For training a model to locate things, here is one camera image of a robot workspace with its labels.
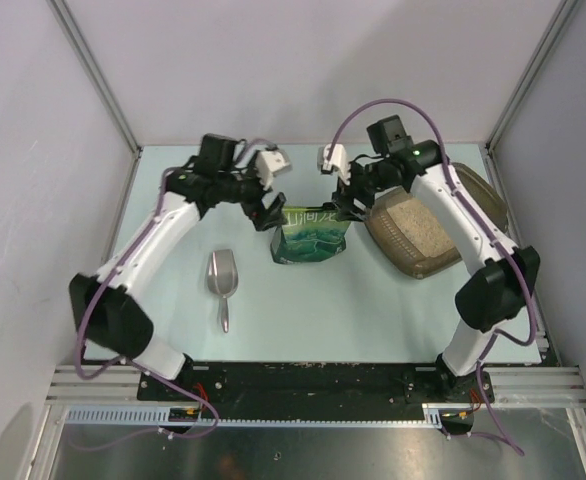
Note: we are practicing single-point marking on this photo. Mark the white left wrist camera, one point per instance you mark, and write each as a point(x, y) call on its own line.
point(270, 164)

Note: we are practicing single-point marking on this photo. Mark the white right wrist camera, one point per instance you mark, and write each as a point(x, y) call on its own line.
point(334, 160)

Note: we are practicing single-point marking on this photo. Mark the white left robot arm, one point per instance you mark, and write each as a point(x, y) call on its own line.
point(105, 305)

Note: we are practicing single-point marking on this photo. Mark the brown plastic litter box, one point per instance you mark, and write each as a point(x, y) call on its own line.
point(396, 247)

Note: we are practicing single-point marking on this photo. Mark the beige cat litter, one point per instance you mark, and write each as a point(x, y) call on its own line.
point(421, 228)

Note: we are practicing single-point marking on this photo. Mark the aluminium frame rail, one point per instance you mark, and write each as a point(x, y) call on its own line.
point(116, 386)

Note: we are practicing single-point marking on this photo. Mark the metal scoop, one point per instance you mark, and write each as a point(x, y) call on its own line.
point(222, 281)

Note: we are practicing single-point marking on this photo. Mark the green litter bag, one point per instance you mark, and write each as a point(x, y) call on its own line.
point(309, 235)

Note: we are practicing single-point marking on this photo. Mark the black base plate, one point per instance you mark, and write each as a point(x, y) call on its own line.
point(413, 382)

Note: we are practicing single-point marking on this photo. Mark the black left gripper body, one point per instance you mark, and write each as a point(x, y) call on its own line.
point(245, 189)

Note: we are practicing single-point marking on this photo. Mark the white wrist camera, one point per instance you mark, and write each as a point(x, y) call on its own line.
point(334, 160)
point(270, 164)

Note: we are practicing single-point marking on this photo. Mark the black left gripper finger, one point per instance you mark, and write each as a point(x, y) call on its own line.
point(264, 218)
point(274, 212)

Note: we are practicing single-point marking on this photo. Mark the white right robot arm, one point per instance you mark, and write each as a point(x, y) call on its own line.
point(496, 300)

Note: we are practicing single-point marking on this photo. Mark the white slotted cable duct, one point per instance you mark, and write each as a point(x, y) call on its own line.
point(409, 416)

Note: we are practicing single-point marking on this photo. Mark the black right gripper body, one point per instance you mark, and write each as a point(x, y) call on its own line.
point(366, 182)

